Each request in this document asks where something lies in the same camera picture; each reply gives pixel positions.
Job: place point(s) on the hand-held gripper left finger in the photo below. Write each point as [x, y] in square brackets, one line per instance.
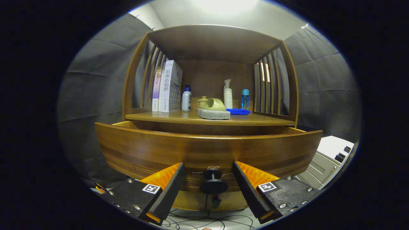
[169, 191]

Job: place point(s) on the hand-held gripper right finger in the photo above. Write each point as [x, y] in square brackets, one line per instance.
[248, 191]

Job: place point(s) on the wooden drawer with black knob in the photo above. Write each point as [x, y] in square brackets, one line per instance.
[153, 150]

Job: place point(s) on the wooden cabinet door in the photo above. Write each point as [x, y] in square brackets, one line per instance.
[231, 201]
[188, 199]

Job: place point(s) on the wooden countertop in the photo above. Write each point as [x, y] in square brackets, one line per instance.
[179, 116]

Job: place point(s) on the white drawer cabinet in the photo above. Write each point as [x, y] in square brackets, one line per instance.
[332, 150]

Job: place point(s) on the brown wooden cabinet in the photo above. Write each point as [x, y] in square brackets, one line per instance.
[214, 44]

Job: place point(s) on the orange black device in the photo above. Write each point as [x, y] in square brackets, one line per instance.
[100, 188]

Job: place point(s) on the blue folded cloth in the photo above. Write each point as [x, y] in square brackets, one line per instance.
[239, 111]

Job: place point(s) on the clear blue bottle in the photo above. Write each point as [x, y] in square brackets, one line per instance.
[245, 100]

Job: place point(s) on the white bottle with blue cap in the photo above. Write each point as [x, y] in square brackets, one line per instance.
[186, 100]

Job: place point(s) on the yellow lidded teacup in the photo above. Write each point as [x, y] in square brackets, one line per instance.
[201, 102]

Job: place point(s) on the white pump bottle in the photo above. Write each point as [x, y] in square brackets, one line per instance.
[227, 97]

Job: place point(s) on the thin purple book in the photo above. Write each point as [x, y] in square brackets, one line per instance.
[156, 89]

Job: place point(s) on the thick white book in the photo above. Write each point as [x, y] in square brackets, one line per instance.
[171, 86]

